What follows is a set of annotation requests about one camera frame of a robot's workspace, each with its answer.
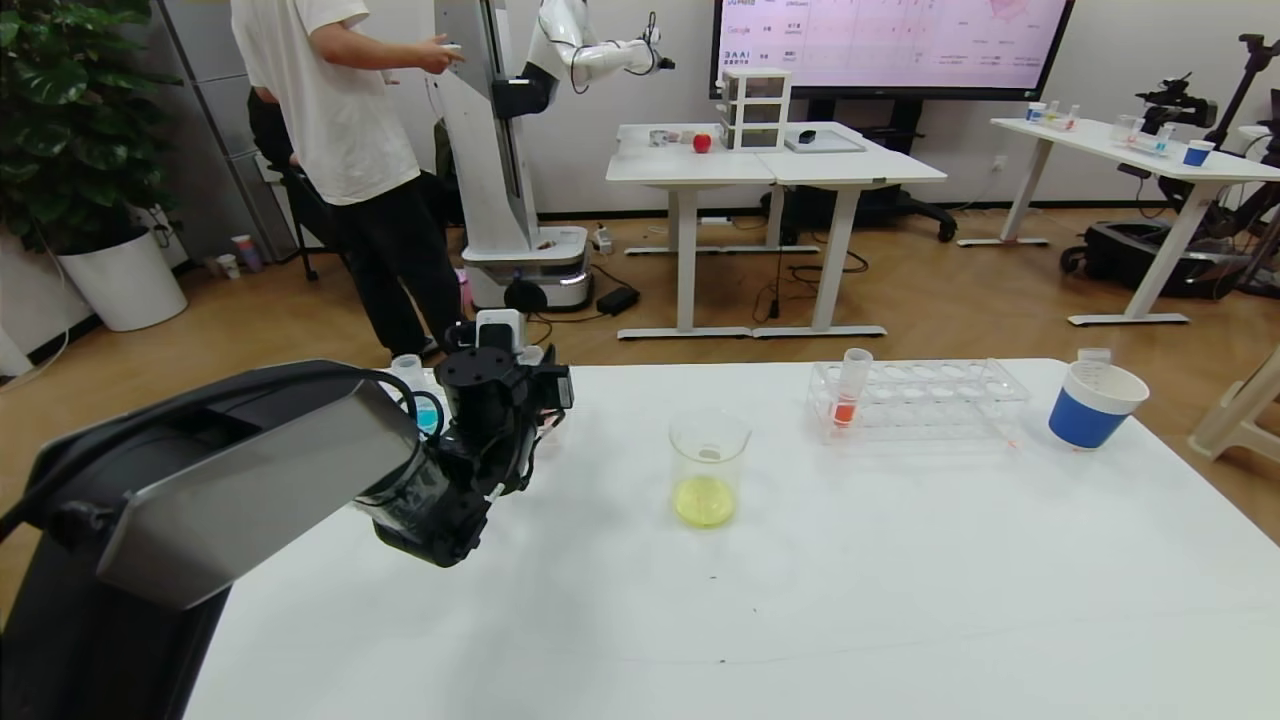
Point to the grey tablet pad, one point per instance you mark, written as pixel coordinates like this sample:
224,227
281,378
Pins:
830,146

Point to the seated person in black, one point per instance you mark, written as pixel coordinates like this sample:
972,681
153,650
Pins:
268,128

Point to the clear acrylic test tube rack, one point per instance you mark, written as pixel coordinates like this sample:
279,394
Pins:
555,430
920,403

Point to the clear glass beaker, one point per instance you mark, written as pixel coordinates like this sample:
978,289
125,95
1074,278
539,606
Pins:
706,500

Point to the black wheeled robot base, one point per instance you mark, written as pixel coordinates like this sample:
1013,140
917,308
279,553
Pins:
1130,258

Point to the white standing desk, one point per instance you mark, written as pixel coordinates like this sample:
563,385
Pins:
850,170
680,168

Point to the long white desk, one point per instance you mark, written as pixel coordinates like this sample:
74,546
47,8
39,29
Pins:
1100,140

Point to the black camera rig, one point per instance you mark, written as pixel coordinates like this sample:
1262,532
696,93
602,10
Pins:
1175,103

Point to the black power adapter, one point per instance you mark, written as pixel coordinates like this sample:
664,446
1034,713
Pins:
618,301

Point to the black screen stand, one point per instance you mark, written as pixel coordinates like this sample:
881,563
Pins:
900,208

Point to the white mini drawer unit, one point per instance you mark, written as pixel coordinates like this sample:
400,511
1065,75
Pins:
755,113

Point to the green plant in white pot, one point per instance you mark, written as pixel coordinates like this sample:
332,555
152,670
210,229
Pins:
123,283

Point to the black tripod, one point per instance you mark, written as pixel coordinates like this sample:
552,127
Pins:
1250,53

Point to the test tube with blue liquid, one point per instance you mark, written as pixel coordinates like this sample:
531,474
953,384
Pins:
408,370

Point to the small white drink cup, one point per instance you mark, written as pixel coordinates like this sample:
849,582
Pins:
228,268

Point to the blue white paper cup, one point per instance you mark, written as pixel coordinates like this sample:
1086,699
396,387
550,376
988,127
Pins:
1088,418

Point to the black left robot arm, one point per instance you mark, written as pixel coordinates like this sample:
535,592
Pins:
250,480

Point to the white humanoid robot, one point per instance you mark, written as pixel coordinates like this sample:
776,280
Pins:
495,200

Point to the large wall display screen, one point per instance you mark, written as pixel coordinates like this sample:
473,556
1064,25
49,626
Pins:
880,50

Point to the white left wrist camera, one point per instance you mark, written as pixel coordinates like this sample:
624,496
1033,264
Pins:
500,330

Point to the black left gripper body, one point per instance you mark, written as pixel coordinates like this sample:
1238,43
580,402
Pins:
525,395

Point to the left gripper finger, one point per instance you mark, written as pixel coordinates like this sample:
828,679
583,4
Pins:
560,388

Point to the test tube with yellow liquid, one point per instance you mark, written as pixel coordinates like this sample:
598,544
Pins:
1093,354

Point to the person in white t-shirt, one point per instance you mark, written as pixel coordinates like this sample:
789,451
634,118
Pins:
340,110

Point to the small blue paper cup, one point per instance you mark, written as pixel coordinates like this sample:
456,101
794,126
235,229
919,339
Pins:
1196,154

